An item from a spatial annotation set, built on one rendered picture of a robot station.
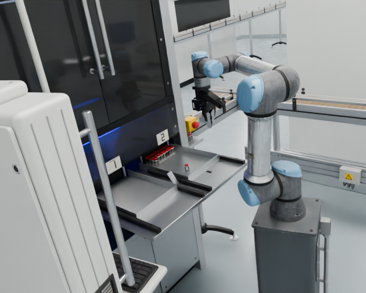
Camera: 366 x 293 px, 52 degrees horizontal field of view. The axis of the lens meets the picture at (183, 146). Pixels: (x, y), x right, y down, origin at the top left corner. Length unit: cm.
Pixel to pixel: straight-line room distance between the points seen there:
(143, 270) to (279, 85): 80
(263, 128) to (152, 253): 109
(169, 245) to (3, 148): 149
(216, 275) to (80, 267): 159
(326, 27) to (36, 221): 247
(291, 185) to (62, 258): 92
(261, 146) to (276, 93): 21
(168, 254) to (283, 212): 88
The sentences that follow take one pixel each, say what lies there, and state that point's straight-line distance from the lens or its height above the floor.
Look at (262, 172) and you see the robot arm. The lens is 143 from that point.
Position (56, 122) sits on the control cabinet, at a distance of 92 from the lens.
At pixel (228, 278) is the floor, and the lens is 252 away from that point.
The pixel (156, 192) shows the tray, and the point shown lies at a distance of 174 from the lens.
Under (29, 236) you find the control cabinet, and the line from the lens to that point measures 103.
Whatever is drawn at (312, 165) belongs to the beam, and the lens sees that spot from 265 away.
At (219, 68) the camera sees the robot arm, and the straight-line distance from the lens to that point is 160.
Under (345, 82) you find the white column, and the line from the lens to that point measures 301.
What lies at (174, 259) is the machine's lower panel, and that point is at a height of 26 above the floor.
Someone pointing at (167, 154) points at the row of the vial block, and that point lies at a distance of 203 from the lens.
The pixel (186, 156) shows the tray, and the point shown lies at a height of 88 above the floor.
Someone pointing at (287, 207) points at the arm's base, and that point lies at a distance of 160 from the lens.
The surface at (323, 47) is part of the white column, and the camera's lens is 301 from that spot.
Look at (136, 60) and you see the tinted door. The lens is 180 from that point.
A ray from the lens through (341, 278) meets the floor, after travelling 256.
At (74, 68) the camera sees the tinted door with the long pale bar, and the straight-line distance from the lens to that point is 159.
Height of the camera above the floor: 176
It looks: 24 degrees down
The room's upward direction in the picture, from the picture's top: 9 degrees counter-clockwise
